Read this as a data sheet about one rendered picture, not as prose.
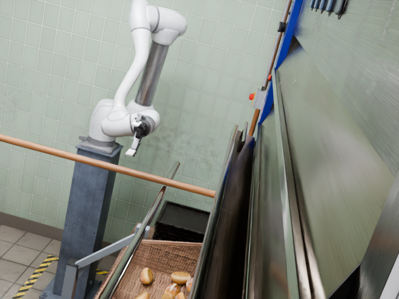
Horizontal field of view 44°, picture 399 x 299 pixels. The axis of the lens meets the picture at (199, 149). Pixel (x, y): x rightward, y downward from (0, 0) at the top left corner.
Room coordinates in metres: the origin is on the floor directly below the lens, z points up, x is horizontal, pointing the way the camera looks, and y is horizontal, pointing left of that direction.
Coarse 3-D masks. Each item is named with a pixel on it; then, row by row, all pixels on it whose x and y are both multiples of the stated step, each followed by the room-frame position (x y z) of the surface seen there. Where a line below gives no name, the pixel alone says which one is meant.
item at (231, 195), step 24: (240, 168) 1.74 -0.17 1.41; (216, 192) 1.45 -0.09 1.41; (240, 192) 1.52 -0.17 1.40; (240, 216) 1.34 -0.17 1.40; (216, 240) 1.14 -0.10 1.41; (240, 240) 1.19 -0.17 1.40; (216, 264) 1.03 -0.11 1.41; (240, 264) 1.08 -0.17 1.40; (192, 288) 0.90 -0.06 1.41; (216, 288) 0.93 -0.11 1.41; (240, 288) 0.97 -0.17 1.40
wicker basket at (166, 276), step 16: (144, 240) 2.20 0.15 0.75; (160, 240) 2.20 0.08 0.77; (144, 256) 2.20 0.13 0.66; (176, 256) 2.19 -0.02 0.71; (112, 272) 1.89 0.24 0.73; (128, 272) 2.13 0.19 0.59; (160, 272) 2.19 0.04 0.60; (128, 288) 2.01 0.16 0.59; (144, 288) 2.04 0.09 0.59; (160, 288) 2.07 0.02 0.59
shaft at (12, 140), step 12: (12, 144) 1.96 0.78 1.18; (24, 144) 1.96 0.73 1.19; (36, 144) 1.97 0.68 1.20; (60, 156) 1.95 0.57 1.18; (72, 156) 1.95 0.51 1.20; (108, 168) 1.94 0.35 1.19; (120, 168) 1.94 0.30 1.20; (156, 180) 1.93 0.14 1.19; (168, 180) 1.94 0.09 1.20; (192, 192) 1.93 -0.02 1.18; (204, 192) 1.93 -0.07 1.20
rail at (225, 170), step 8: (232, 136) 2.02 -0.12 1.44; (232, 144) 1.92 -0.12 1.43; (232, 152) 1.82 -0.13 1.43; (224, 168) 1.61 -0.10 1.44; (224, 176) 1.54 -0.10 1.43; (224, 184) 1.48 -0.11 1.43; (216, 200) 1.34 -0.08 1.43; (216, 208) 1.28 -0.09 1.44; (216, 216) 1.23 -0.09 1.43; (216, 224) 1.18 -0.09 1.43; (208, 232) 1.13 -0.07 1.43; (208, 240) 1.09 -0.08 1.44; (208, 248) 1.05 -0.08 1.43; (208, 256) 1.01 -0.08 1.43; (200, 264) 0.97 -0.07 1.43; (208, 264) 0.98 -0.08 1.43; (200, 272) 0.94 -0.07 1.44; (200, 280) 0.91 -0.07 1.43; (200, 288) 0.88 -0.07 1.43; (192, 296) 0.85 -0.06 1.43; (200, 296) 0.85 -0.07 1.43
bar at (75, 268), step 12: (156, 204) 1.75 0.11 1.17; (144, 228) 1.54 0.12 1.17; (120, 240) 1.57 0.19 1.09; (132, 240) 1.45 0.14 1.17; (96, 252) 1.57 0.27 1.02; (108, 252) 1.55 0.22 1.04; (132, 252) 1.38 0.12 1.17; (72, 264) 1.55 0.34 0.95; (84, 264) 1.56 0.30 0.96; (120, 264) 1.29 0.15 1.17; (72, 276) 1.55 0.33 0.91; (120, 276) 1.23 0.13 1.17; (72, 288) 1.55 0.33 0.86; (108, 288) 1.16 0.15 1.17
